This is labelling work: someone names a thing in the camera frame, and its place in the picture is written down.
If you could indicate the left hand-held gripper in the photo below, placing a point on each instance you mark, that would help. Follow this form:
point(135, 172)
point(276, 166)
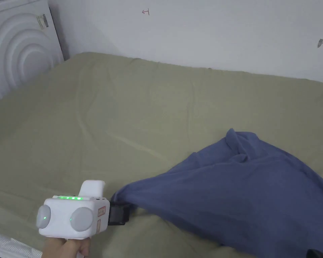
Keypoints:
point(67, 212)

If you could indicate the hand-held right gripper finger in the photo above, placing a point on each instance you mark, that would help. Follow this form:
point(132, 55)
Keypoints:
point(321, 254)

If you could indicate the dark blue shirt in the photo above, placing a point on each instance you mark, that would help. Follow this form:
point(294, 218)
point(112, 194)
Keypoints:
point(231, 193)

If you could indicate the person's left hand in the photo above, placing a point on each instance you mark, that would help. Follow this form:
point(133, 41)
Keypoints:
point(58, 248)

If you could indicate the white textured cloth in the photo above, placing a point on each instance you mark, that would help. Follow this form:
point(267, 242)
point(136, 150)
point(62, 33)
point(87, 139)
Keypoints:
point(5, 246)

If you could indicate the bed with beige sheet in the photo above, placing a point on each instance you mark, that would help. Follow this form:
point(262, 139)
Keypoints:
point(123, 113)

